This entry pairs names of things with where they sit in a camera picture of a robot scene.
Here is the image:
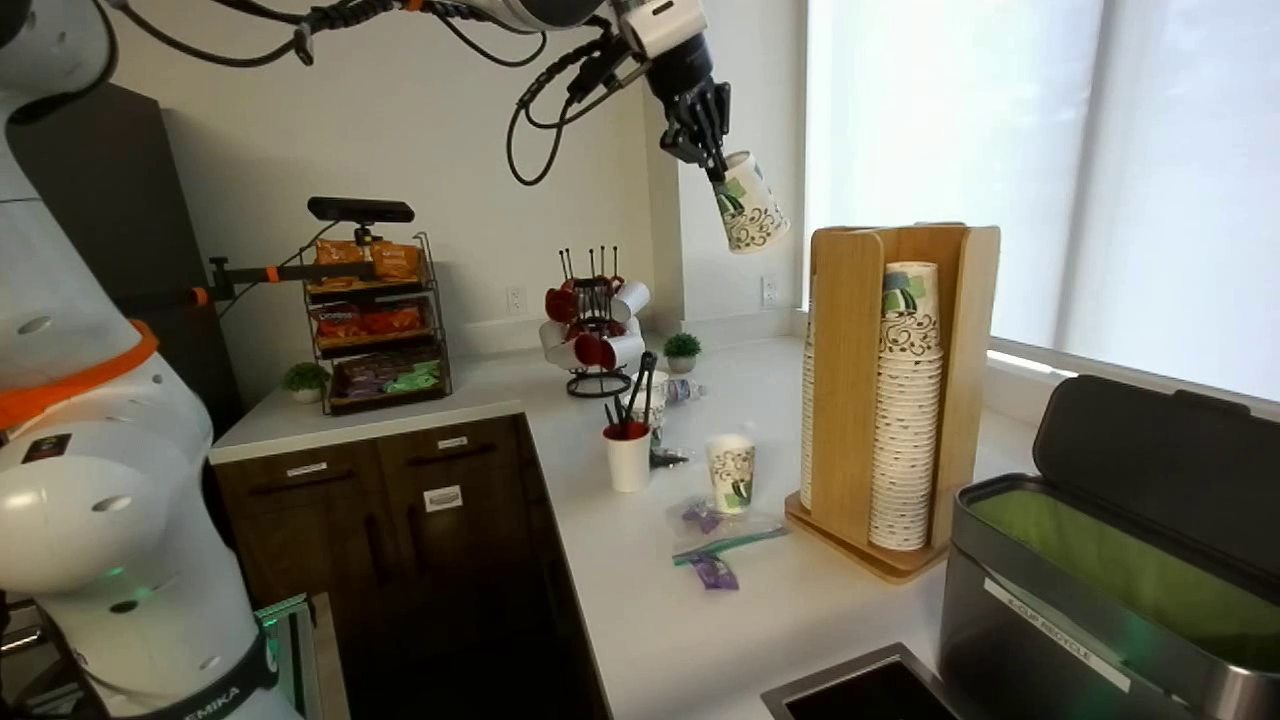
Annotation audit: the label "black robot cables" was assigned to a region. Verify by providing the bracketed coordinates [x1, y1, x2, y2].
[102, 0, 644, 192]

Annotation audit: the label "black utensil in cup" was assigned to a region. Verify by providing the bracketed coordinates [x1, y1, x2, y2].
[603, 352, 655, 439]

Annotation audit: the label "purple candy inside bag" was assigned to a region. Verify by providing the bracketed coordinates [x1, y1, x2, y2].
[680, 500, 719, 537]

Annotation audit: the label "stack of patterned paper cups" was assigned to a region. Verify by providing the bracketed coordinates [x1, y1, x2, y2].
[870, 260, 942, 554]

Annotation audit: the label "white cup red inside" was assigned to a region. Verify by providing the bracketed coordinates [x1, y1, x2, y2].
[603, 419, 651, 491]

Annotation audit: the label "small green potted plant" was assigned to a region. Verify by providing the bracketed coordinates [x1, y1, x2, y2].
[662, 331, 698, 378]

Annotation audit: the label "dark wood cabinet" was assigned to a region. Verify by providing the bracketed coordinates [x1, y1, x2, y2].
[216, 415, 611, 720]

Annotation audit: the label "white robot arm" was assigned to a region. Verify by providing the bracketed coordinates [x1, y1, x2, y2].
[0, 0, 727, 720]

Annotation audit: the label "wooden cup dispenser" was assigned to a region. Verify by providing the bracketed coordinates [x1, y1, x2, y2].
[784, 225, 1001, 577]

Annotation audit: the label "mug tree with red mugs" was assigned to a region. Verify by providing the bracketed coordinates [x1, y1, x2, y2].
[539, 243, 651, 400]

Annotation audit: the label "purple wrapped candy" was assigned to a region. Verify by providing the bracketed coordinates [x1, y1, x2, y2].
[693, 556, 739, 592]

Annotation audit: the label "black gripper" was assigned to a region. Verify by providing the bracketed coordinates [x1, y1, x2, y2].
[611, 0, 733, 159]

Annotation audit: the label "steel trash bin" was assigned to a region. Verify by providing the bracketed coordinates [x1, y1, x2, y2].
[939, 378, 1280, 720]

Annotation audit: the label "snack rack shelf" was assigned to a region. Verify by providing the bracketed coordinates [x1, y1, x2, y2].
[302, 237, 453, 415]

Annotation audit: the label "patterned paper cup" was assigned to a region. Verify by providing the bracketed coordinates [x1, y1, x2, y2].
[702, 432, 755, 516]
[711, 153, 786, 251]

